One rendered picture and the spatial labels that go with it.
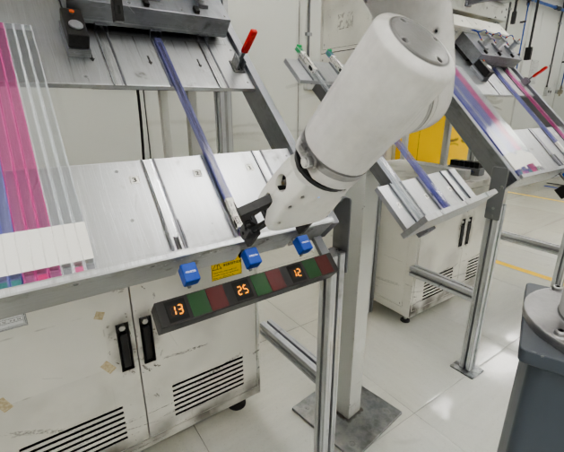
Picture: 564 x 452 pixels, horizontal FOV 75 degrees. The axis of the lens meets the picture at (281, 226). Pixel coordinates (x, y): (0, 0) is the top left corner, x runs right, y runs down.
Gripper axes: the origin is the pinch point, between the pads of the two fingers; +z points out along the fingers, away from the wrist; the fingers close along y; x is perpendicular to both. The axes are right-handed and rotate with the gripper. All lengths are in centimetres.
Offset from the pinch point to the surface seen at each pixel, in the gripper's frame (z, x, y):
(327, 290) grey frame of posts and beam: 22.6, -7.2, 21.0
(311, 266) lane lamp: 11.1, -4.2, 11.3
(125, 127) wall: 140, 149, 27
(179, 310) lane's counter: 11.1, -4.7, -13.8
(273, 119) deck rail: 9.7, 30.3, 19.0
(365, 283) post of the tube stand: 35, -7, 43
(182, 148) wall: 151, 139, 62
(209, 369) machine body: 66, -9, 4
